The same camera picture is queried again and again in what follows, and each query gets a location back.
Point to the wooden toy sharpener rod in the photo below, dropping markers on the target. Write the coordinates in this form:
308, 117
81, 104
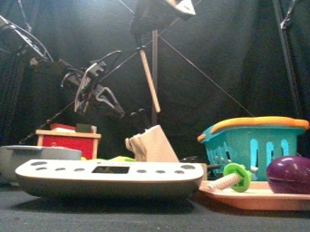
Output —
150, 81

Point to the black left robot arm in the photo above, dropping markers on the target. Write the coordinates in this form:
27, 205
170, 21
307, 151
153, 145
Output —
25, 45

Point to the red wooden toy box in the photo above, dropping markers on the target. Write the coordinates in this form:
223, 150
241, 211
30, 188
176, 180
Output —
72, 142

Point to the wooden toy knife block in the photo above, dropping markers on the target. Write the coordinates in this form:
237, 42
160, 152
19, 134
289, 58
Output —
156, 145

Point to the green toy food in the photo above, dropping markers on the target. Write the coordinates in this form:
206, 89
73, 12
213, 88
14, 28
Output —
121, 158

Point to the grey toy pot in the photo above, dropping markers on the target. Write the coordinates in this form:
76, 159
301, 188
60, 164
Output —
29, 158

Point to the teal basket with orange rim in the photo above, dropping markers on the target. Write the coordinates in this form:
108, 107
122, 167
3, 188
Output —
251, 145

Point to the wooden screw with green nut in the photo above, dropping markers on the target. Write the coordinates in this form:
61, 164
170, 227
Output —
236, 178

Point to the wooden tray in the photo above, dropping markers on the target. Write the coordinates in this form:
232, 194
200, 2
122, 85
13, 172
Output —
259, 199

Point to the purple ball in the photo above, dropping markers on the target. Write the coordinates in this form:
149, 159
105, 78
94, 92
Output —
289, 175

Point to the black frame pole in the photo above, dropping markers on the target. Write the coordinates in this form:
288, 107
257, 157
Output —
288, 60

